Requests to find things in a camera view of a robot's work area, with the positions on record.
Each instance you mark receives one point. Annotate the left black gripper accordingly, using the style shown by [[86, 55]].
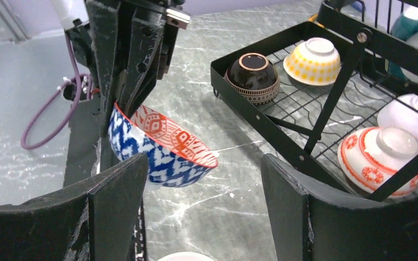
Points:
[[151, 30]]

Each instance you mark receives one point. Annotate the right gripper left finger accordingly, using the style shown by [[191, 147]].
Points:
[[52, 226]]

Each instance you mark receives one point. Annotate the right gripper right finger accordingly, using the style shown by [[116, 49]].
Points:
[[311, 220]]

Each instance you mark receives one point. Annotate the orange zigzag bowl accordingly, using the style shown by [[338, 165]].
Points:
[[370, 156]]

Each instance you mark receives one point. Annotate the red geometric pattern bowl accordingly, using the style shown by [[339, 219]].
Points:
[[177, 158]]

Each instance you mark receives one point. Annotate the black blue banded bowl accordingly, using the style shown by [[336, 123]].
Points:
[[254, 77]]

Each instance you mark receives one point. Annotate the black wire dish rack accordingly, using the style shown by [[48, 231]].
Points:
[[305, 124]]

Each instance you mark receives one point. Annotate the yellow sun pattern bowl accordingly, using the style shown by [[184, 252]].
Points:
[[314, 62]]

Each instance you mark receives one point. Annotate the teal white bowl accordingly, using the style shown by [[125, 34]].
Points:
[[405, 28]]

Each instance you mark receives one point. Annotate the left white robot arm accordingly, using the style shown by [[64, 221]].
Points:
[[74, 19]]

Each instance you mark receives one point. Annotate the yellow handled pliers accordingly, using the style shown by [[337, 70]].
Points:
[[313, 19]]

